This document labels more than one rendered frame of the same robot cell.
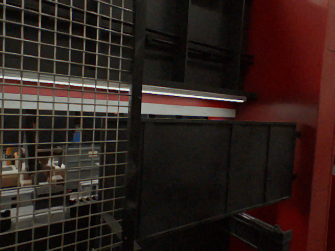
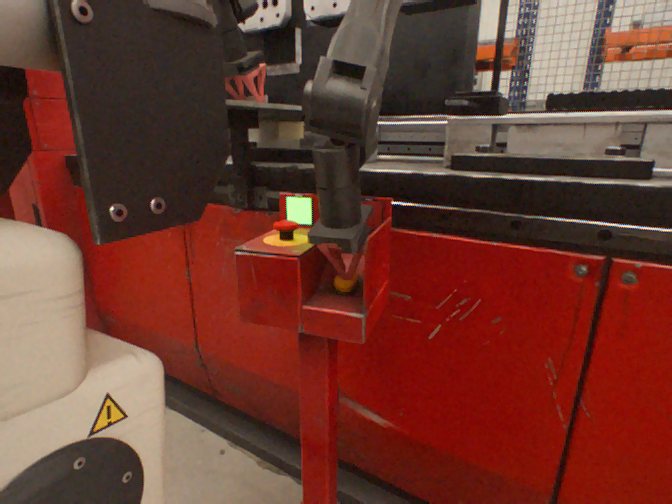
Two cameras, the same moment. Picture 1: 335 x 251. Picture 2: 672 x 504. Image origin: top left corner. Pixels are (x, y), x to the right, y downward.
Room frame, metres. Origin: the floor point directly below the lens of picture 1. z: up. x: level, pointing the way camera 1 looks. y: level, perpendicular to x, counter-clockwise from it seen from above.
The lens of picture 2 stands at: (1.66, 1.25, 0.94)
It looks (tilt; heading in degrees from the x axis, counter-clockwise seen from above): 18 degrees down; 247
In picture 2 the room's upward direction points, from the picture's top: straight up
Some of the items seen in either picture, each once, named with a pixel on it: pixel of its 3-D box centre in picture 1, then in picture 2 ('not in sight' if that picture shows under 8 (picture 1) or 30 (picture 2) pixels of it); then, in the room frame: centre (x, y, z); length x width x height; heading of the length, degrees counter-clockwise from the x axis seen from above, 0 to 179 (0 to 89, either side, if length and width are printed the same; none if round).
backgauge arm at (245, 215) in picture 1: (229, 216); not in sight; (1.29, -0.37, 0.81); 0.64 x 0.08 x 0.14; 34
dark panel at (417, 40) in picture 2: (223, 169); (320, 83); (1.06, -0.26, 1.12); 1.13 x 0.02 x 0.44; 124
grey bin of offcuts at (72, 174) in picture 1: (83, 165); not in sight; (3.92, 1.34, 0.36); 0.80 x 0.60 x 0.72; 128
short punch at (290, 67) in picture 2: not in sight; (282, 52); (1.35, 0.22, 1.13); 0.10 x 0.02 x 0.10; 124
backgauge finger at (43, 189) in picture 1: (47, 190); (470, 101); (0.99, 0.48, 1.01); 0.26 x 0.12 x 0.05; 34
